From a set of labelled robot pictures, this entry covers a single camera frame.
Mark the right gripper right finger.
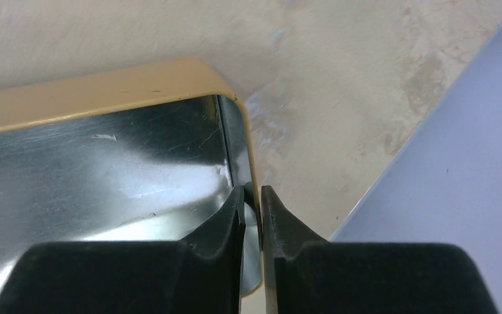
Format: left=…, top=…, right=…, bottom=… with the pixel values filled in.
left=261, top=186, right=497, bottom=313

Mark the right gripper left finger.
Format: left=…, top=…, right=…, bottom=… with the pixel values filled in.
left=0, top=186, right=246, bottom=313

